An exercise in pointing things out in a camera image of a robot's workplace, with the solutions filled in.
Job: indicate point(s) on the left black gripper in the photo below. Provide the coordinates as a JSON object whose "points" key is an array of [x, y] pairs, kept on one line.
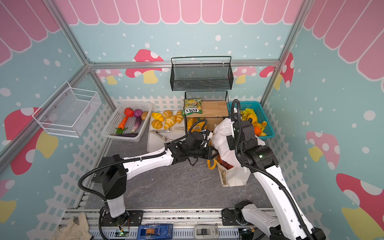
{"points": [[210, 151]]}

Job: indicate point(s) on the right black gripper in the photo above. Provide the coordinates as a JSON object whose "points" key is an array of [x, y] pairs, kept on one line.
{"points": [[235, 143]]}

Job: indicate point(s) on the white plastic grocery bag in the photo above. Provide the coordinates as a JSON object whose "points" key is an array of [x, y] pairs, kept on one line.
{"points": [[220, 142]]}

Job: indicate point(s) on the red snack packet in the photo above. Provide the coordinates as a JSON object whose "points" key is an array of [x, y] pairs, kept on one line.
{"points": [[224, 164]]}

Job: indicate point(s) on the cream canvas tote bag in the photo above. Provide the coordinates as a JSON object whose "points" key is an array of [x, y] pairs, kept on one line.
{"points": [[234, 177]]}

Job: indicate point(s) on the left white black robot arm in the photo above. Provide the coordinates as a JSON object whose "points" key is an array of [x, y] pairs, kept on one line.
{"points": [[115, 174]]}

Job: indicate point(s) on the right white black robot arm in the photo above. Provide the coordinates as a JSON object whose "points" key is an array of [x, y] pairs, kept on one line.
{"points": [[290, 222]]}

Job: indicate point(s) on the toy orange fruit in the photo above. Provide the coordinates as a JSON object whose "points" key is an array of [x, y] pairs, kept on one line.
{"points": [[258, 131]]}

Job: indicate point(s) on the yellow snack packet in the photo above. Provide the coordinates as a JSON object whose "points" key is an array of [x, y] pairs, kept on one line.
{"points": [[196, 124]]}

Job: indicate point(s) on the toy yellow lemon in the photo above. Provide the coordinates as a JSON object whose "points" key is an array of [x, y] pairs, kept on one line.
{"points": [[252, 118]]}

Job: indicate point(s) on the teal plastic fruit basket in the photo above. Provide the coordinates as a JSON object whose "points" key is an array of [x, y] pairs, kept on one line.
{"points": [[268, 131]]}

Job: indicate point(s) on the toy bread right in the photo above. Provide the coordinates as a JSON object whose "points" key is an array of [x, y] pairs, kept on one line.
{"points": [[179, 117]]}

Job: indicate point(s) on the toy striped bread loaf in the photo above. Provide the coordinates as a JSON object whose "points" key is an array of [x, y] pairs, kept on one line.
{"points": [[170, 121]]}

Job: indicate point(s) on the white cutting board tray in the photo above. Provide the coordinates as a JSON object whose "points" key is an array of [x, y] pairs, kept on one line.
{"points": [[155, 143]]}

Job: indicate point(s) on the green Fox's candy bag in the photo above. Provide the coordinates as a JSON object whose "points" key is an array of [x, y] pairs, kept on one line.
{"points": [[193, 106]]}

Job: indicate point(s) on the metal tongs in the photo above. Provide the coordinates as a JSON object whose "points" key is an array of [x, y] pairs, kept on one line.
{"points": [[170, 134]]}

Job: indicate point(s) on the toy bread roll middle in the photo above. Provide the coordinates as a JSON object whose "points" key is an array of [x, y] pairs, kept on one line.
{"points": [[167, 113]]}

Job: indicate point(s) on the toy croissant front left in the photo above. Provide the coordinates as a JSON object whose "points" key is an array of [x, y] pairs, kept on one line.
{"points": [[157, 124]]}

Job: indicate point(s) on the toy croissant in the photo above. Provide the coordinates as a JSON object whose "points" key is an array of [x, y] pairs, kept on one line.
{"points": [[157, 124], [158, 117]]}

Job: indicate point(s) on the toy croissant back left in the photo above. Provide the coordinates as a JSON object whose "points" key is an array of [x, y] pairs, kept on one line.
{"points": [[158, 117]]}

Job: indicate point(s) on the brown toy potato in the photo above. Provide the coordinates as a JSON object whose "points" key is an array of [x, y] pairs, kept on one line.
{"points": [[144, 115]]}

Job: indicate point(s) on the purple toy eggplant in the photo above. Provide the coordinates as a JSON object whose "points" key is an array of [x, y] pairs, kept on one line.
{"points": [[136, 125]]}

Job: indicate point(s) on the purple toy onion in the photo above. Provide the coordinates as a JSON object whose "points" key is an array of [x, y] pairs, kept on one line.
{"points": [[138, 113]]}

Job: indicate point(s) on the white plastic vegetable basket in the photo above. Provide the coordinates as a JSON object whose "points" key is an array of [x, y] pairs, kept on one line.
{"points": [[128, 121]]}

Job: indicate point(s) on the red toy tomato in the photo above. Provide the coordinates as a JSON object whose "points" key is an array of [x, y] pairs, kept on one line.
{"points": [[129, 112]]}

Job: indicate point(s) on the orange toy carrot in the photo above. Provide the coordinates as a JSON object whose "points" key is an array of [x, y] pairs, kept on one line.
{"points": [[123, 122]]}

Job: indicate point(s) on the beige cloth rag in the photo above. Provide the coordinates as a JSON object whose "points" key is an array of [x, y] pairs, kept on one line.
{"points": [[74, 231]]}

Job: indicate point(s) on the black wire wooden shelf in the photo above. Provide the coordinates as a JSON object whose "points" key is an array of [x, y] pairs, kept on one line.
{"points": [[214, 107]]}

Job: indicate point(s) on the black mesh wall basket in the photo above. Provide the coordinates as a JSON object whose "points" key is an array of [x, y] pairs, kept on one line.
{"points": [[203, 73]]}

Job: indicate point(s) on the grey device on rail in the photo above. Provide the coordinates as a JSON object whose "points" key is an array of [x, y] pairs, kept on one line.
{"points": [[206, 232]]}

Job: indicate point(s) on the blue device on rail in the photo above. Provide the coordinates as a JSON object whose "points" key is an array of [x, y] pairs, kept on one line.
{"points": [[155, 232]]}

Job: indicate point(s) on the white wire wall basket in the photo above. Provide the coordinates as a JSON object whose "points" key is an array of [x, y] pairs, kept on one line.
{"points": [[68, 111]]}

